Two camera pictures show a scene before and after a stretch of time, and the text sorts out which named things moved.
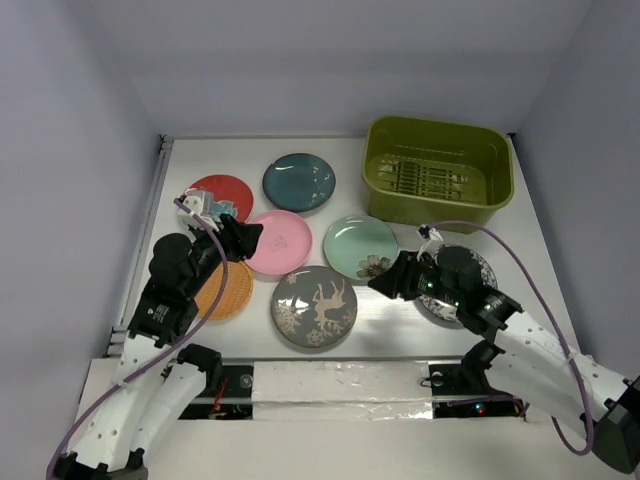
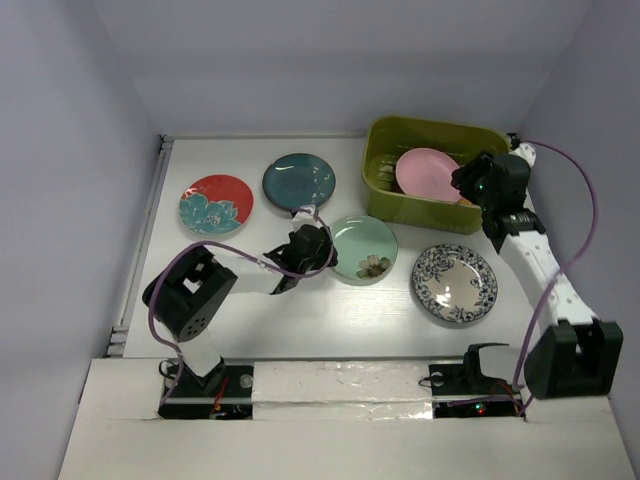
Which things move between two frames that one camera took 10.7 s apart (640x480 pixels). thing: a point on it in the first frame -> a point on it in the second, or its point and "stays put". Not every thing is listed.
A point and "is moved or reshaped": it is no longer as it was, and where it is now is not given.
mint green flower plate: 359,247 stays put
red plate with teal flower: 230,196 stays put
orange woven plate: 236,294 is moved or reshaped
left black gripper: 238,238 -> 324,253
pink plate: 285,243 -> 427,173
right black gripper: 399,277 -> 466,176
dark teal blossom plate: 298,182 stays put
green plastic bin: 422,171 stays put
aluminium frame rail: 120,324 stays put
